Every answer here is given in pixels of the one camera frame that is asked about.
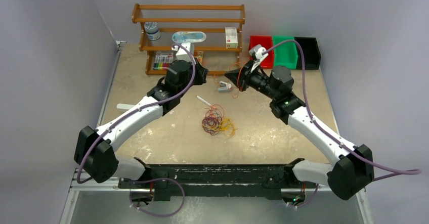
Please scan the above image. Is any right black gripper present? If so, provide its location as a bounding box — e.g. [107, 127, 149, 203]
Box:
[225, 60, 278, 100]

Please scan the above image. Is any red cable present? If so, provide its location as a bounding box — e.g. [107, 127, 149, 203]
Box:
[202, 113, 220, 131]

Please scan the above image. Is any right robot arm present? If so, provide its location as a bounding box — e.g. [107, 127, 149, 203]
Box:
[224, 61, 374, 200]

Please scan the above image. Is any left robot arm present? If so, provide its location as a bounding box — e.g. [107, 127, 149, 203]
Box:
[74, 60, 209, 188]

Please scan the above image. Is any orange small notebook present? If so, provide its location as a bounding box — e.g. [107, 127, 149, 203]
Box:
[194, 51, 204, 65]

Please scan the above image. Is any white pen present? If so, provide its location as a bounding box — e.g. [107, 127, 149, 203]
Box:
[196, 96, 212, 107]

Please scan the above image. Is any white red box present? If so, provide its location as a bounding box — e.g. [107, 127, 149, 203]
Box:
[225, 27, 238, 49]

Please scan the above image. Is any wooden shelf rack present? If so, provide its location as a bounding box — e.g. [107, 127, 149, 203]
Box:
[132, 4, 245, 75]

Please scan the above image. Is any marker pen set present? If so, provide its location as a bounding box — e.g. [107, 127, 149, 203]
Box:
[152, 51, 174, 71]

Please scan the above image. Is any blue oval packaged item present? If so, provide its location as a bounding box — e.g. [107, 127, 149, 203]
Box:
[171, 31, 206, 43]

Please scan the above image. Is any red plastic bin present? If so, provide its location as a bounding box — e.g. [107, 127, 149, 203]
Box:
[248, 35, 275, 69]

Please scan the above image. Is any green plastic bin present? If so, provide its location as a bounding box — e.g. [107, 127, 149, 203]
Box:
[273, 42, 298, 70]

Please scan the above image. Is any blue white jar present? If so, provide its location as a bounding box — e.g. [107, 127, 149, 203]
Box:
[144, 22, 160, 41]

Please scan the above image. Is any black plastic bin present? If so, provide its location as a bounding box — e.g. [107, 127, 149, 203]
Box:
[294, 37, 321, 70]

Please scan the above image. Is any white rectangular eraser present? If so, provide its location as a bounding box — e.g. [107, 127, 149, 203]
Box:
[116, 104, 133, 111]

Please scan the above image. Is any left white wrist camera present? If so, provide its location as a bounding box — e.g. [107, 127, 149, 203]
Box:
[171, 42, 194, 62]

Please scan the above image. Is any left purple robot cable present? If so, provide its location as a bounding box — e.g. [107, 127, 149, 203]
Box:
[76, 43, 197, 218]

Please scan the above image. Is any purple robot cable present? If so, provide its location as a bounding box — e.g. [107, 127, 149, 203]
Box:
[76, 43, 197, 218]
[263, 39, 422, 209]

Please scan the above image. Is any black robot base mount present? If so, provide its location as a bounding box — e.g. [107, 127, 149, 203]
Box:
[118, 164, 316, 202]

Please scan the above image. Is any aluminium rail frame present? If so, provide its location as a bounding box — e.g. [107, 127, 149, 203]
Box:
[61, 164, 373, 223]

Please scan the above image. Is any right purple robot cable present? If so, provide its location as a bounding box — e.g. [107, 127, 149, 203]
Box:
[263, 39, 422, 209]

